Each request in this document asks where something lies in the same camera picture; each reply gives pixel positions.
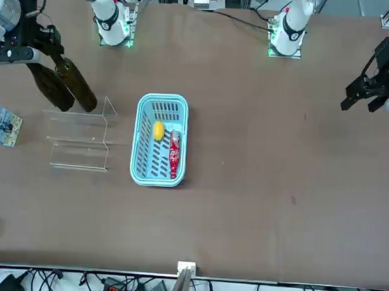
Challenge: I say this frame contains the brown high-shoulder wine bottle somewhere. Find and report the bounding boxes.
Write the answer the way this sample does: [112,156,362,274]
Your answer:
[53,57,100,114]

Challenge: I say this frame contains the black base cable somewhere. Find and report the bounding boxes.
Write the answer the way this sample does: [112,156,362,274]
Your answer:
[198,8,275,30]

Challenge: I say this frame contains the light blue plastic basket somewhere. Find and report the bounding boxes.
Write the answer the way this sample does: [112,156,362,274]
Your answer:
[128,92,190,188]

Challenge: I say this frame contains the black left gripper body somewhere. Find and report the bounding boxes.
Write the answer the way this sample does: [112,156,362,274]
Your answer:
[372,36,389,84]

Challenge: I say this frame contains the large black power adapter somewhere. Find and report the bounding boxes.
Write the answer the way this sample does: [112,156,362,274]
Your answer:
[0,272,26,291]

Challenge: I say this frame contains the aluminium profile post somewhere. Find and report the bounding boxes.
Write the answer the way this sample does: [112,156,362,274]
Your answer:
[170,260,197,291]

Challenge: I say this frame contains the clear acrylic stepped shelf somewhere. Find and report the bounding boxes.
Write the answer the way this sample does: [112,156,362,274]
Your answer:
[40,94,119,173]

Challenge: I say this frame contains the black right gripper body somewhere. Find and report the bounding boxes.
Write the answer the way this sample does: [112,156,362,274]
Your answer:
[6,0,43,50]

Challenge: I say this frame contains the blue printed paper bag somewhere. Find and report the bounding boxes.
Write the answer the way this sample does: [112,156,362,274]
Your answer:
[0,101,24,148]

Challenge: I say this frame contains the red and black hub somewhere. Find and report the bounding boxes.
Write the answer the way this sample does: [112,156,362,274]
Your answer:
[100,275,127,291]

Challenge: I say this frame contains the yellow lemon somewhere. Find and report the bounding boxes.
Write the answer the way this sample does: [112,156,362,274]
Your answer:
[153,121,166,141]

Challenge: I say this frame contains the red printed drink bottle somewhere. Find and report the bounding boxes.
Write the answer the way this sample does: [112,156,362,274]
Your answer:
[167,130,182,180]

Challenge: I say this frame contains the brown sloped-shoulder wine bottle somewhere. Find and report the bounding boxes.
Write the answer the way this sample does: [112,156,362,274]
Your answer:
[24,62,77,114]

